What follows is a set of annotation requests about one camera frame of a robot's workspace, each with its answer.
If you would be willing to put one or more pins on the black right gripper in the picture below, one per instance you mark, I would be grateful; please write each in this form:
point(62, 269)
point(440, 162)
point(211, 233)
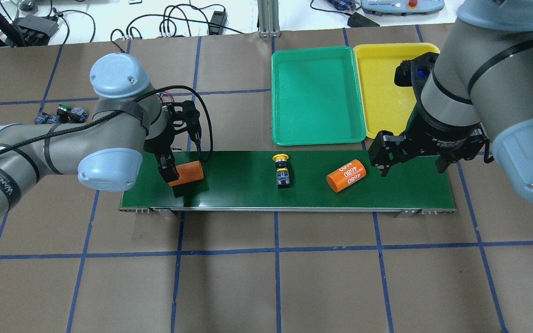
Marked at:
point(437, 133)

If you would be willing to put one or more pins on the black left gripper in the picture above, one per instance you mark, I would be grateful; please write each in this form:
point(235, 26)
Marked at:
point(159, 144)

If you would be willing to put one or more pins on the plain orange cylinder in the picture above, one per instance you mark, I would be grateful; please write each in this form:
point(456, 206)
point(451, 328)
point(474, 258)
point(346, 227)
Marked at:
point(188, 173)

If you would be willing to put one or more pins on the orange cylinder with 4680 print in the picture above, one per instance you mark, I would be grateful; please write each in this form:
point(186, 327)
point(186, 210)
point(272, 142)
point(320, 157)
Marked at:
point(346, 175)

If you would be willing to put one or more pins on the yellow push button switch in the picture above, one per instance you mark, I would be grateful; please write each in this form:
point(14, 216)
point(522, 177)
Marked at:
point(282, 171)

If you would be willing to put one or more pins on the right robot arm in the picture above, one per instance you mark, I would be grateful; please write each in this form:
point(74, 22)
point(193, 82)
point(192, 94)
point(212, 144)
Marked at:
point(477, 93)

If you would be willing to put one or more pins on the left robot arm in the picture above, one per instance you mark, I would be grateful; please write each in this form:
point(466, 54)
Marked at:
point(106, 153)

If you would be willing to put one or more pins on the yellow plastic tray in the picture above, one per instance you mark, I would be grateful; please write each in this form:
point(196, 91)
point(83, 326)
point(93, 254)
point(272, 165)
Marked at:
point(387, 106)

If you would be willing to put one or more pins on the green conveyor belt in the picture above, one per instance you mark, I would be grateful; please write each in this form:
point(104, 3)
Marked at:
point(316, 180)

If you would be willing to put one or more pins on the green plastic tray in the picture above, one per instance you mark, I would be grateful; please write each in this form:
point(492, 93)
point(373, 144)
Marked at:
point(316, 97)

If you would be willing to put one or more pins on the black power adapter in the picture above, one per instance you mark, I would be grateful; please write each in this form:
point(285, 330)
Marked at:
point(217, 23)

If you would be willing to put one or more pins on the teach pendant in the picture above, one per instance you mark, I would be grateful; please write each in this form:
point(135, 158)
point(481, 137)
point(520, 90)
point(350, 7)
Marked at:
point(402, 7)

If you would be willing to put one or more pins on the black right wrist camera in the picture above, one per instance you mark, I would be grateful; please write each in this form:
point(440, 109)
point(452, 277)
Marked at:
point(415, 72)

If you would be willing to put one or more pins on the green push button switch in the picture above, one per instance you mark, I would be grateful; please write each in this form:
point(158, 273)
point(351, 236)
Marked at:
point(63, 112)

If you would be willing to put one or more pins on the aluminium frame post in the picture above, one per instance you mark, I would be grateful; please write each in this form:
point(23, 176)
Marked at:
point(268, 18)

